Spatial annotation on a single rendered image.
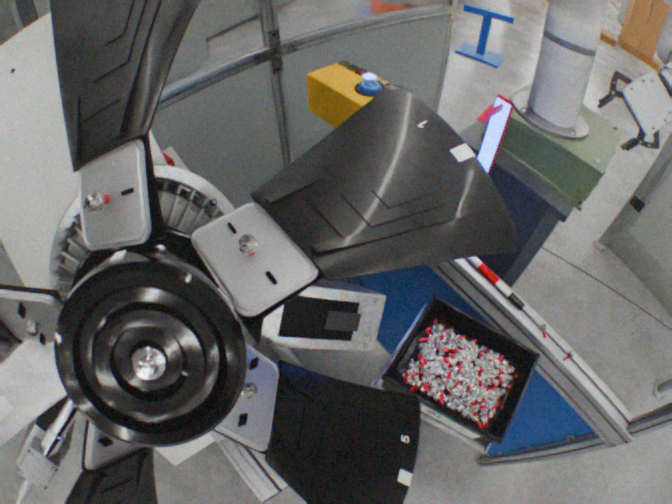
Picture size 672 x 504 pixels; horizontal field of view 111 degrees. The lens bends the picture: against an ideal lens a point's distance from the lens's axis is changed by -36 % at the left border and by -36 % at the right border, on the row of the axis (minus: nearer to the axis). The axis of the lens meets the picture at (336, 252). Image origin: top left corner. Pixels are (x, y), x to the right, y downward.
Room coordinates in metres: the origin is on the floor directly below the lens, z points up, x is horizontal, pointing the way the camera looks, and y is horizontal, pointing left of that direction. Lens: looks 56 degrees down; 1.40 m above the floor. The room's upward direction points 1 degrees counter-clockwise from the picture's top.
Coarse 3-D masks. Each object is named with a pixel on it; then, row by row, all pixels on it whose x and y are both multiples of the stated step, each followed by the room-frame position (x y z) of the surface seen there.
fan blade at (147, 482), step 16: (144, 448) 0.00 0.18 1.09; (112, 464) -0.02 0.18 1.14; (128, 464) -0.02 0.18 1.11; (144, 464) -0.02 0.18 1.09; (80, 480) -0.04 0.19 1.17; (96, 480) -0.04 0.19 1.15; (112, 480) -0.04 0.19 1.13; (128, 480) -0.04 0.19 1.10; (144, 480) -0.04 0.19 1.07; (80, 496) -0.06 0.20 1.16; (96, 496) -0.06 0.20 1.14; (112, 496) -0.06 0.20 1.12; (128, 496) -0.06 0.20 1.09; (144, 496) -0.06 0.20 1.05
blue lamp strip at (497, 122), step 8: (496, 104) 0.36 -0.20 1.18; (504, 104) 0.36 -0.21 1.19; (504, 112) 0.35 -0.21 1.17; (496, 120) 0.36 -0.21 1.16; (504, 120) 0.35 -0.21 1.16; (488, 128) 0.36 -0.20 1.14; (496, 128) 0.36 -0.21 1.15; (488, 136) 0.36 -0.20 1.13; (496, 136) 0.35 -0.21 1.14; (488, 144) 0.36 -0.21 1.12; (496, 144) 0.35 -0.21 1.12; (480, 152) 0.36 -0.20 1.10; (488, 152) 0.36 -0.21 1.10; (480, 160) 0.36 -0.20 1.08; (488, 160) 0.35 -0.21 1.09; (488, 168) 0.35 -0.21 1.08
